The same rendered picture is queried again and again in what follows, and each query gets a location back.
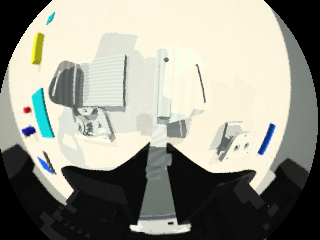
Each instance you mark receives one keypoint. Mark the yellow rectangular bar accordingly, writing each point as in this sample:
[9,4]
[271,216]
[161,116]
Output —
[37,45]

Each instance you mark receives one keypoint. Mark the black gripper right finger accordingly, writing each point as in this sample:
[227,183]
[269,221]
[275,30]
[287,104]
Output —
[193,186]

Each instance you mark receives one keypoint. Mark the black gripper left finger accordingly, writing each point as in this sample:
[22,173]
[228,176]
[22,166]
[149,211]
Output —
[124,185]

